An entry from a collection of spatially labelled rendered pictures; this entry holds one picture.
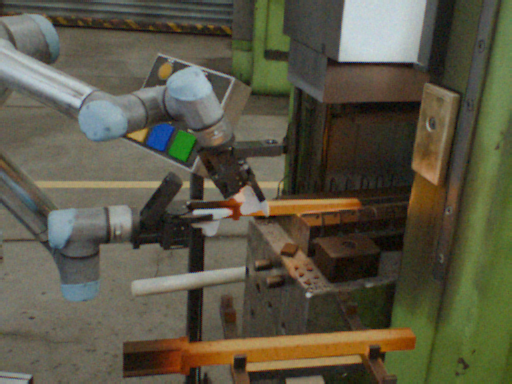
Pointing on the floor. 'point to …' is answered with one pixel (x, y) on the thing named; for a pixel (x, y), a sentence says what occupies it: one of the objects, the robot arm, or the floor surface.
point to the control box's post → (194, 272)
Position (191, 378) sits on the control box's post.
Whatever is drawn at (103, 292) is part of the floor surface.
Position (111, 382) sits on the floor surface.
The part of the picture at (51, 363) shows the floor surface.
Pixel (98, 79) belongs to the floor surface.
